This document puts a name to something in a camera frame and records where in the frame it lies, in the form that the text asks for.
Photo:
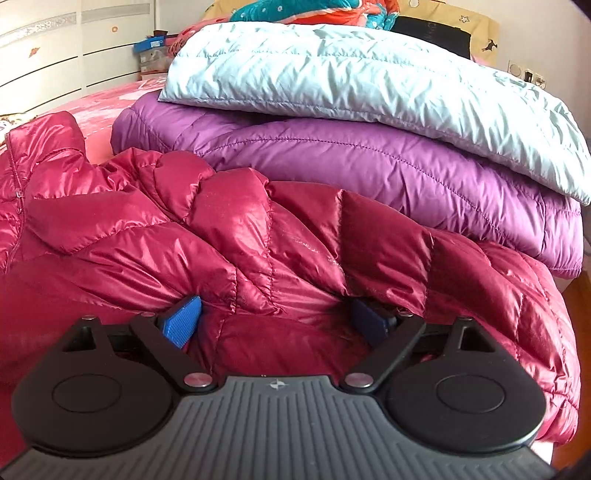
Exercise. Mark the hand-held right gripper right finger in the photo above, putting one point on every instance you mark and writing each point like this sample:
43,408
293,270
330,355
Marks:
369,323

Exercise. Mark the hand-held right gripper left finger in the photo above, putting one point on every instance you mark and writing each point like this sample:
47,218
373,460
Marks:
182,323

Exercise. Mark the red down jacket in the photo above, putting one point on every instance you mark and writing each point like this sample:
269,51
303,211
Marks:
231,240

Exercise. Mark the purple down jacket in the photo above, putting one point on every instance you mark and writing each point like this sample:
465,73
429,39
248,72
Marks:
369,166

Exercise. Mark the pink heart-print blanket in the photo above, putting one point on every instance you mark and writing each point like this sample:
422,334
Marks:
101,106

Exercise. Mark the light blue down jacket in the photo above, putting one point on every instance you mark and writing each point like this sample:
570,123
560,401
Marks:
346,78

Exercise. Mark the blue box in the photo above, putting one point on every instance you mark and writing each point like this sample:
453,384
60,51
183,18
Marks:
150,45

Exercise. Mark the pink patterned pillow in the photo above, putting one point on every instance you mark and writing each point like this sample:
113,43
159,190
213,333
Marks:
184,39

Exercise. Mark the black cloth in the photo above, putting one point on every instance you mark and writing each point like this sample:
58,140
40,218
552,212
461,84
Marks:
434,37

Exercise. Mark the white wardrobe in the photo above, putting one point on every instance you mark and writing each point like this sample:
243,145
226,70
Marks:
55,46

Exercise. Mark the yellow star-print headboard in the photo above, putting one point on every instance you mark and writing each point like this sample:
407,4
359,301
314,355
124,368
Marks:
485,27

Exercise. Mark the teal and orange quilt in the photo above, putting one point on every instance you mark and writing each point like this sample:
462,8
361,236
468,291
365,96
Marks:
300,11

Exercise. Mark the wall sockets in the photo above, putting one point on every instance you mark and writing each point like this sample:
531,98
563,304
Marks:
526,74

